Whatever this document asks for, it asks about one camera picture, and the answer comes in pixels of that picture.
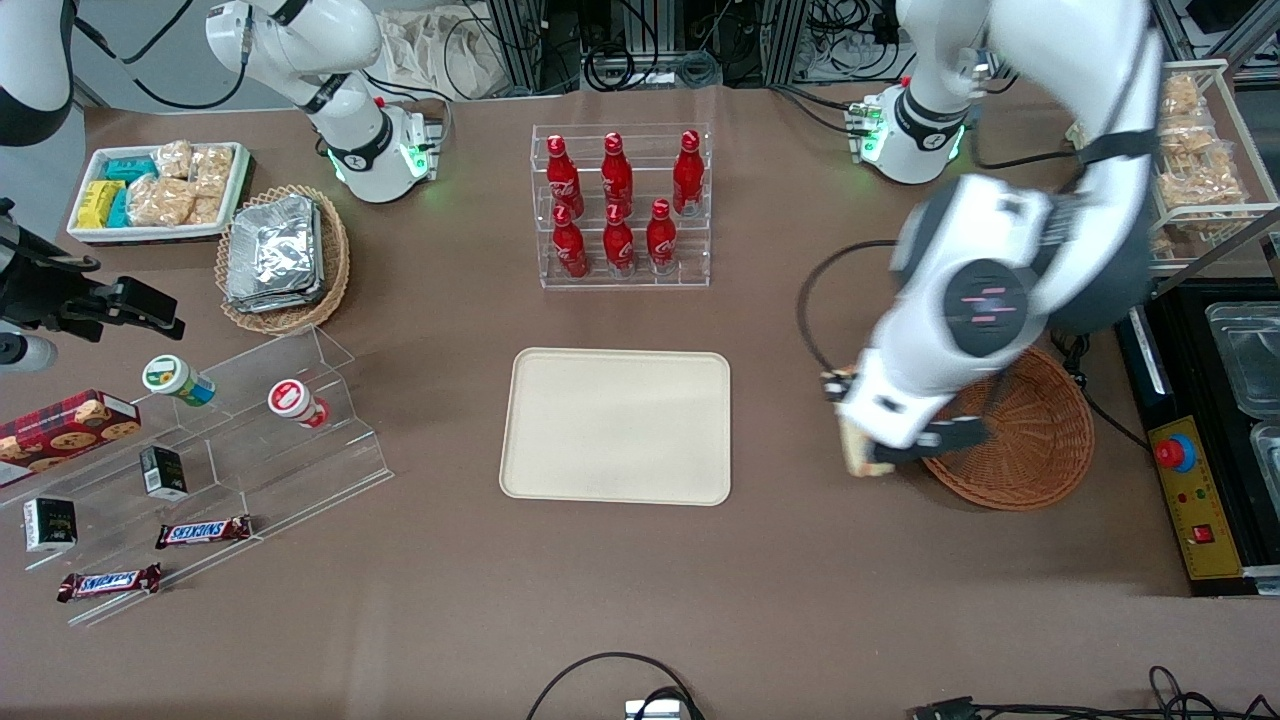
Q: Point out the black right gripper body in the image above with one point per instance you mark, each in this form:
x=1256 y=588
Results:
x=40 y=287

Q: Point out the triangular sandwich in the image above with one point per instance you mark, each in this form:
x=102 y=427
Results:
x=857 y=452

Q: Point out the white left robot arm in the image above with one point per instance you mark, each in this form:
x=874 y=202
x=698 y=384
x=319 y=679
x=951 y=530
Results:
x=970 y=300

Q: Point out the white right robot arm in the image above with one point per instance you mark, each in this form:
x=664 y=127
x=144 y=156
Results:
x=350 y=150

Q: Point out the white rectangular snack tray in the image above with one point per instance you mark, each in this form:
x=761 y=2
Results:
x=150 y=234

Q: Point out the round brown wicker basket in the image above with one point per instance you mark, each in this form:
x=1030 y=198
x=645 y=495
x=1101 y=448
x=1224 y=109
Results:
x=1040 y=440

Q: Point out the oval light wicker basket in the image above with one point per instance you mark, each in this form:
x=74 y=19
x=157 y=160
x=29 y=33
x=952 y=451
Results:
x=335 y=260

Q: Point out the beige plastic tray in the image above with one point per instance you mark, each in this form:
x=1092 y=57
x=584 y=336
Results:
x=615 y=425

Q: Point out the green lidded cup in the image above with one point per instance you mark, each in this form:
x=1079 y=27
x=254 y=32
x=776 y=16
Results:
x=170 y=377

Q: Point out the teal snack pack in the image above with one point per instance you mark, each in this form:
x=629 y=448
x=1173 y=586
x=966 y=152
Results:
x=130 y=168
x=119 y=208

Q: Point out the clear bag of crackers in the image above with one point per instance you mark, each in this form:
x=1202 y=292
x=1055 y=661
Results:
x=213 y=168
x=174 y=158
x=160 y=202
x=206 y=208

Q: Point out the yellow snack pack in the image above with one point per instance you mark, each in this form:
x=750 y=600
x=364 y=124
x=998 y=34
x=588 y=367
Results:
x=98 y=203

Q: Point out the silver foil packet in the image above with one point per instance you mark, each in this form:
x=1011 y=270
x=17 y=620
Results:
x=272 y=250

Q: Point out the red cookie box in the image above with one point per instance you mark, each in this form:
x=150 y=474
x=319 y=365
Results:
x=60 y=430

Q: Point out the small black carton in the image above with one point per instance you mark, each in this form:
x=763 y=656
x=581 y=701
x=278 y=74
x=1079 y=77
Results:
x=50 y=525
x=163 y=472

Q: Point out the red lidded cup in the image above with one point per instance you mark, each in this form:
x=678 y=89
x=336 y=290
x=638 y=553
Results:
x=292 y=400

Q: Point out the clear acrylic stepped stand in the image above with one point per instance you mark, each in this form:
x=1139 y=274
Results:
x=260 y=470

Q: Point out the snickers bar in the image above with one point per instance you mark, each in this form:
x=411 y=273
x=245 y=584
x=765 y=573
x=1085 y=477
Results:
x=203 y=532
x=108 y=582

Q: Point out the red emergency stop button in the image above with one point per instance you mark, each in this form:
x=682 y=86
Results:
x=1176 y=453

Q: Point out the clear acrylic bottle rack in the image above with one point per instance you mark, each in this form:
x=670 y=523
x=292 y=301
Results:
x=640 y=275

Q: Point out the red cola bottle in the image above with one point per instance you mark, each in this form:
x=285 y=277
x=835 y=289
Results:
x=563 y=180
x=661 y=242
x=570 y=250
x=688 y=175
x=617 y=178
x=619 y=248

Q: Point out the yellow control panel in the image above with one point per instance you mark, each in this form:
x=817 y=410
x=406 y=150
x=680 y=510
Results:
x=1195 y=500

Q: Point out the clear plastic container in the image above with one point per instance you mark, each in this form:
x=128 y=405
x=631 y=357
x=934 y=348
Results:
x=1248 y=360
x=1268 y=458

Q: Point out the black appliance housing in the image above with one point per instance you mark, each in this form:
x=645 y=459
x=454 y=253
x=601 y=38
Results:
x=1260 y=540

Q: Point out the clear bag of pastry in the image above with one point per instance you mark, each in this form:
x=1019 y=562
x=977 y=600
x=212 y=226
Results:
x=1180 y=95
x=1200 y=187
x=1192 y=140

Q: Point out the small silver device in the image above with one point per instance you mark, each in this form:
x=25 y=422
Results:
x=652 y=710

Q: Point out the beige cloth bag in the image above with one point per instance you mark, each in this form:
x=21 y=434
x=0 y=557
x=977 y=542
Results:
x=440 y=50

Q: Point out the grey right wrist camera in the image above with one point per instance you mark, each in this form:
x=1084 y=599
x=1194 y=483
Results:
x=25 y=353

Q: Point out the red rocker switch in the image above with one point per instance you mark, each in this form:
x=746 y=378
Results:
x=1203 y=534

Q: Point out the aluminium frame post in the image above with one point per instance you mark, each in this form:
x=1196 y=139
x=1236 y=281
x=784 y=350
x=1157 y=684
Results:
x=520 y=40
x=785 y=40

